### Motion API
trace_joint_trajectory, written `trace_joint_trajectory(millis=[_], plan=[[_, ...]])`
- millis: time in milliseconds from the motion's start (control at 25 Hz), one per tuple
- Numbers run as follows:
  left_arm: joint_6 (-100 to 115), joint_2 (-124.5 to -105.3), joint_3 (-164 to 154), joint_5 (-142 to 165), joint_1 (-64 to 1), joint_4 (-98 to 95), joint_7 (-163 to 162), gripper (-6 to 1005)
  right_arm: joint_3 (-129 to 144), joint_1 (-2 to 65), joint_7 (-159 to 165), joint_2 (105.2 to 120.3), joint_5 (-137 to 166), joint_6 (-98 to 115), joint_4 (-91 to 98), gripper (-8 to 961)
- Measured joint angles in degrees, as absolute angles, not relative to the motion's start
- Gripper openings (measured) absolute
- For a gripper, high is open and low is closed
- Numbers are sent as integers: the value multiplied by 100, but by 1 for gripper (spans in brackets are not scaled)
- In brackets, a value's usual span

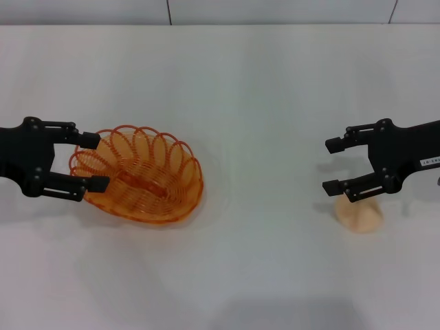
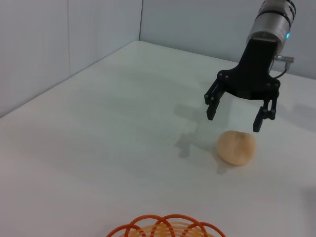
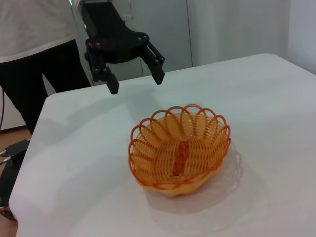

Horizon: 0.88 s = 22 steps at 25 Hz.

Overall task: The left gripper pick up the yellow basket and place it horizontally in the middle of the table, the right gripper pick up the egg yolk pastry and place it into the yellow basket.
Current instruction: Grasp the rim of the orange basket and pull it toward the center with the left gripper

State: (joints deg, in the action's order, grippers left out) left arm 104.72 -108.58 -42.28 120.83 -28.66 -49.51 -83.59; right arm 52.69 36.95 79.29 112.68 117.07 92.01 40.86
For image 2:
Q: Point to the orange woven oval basket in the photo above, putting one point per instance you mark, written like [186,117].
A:
[148,222]

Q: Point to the beige steamed bun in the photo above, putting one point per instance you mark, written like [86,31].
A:
[235,148]

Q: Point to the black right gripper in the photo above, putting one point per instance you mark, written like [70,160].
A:
[254,74]

